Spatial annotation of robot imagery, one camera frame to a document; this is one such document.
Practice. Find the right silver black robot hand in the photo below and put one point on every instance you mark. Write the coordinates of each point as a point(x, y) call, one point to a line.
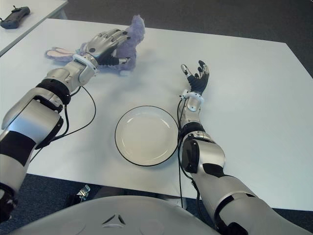
point(199, 84)

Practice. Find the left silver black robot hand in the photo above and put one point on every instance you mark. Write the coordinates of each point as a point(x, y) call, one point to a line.
point(100, 44)

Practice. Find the purple plush rabbit doll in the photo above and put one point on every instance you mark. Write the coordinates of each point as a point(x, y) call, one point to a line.
point(133, 34)

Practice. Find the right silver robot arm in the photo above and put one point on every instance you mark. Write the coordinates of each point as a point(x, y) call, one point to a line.
point(210, 151)

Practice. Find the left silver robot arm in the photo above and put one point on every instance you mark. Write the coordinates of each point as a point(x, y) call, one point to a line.
point(31, 122)

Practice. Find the white plate with black rim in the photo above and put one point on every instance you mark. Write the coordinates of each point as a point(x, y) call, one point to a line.
point(146, 137)

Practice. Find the white side table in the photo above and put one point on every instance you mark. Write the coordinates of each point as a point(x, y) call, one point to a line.
point(36, 14)

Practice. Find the black controller with antennas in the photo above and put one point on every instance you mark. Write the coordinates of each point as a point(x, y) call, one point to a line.
point(13, 19)

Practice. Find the metal clamp under table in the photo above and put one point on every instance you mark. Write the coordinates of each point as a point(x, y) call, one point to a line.
point(84, 191)

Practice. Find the grey robot torso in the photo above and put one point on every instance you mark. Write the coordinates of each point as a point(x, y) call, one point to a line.
point(85, 220)

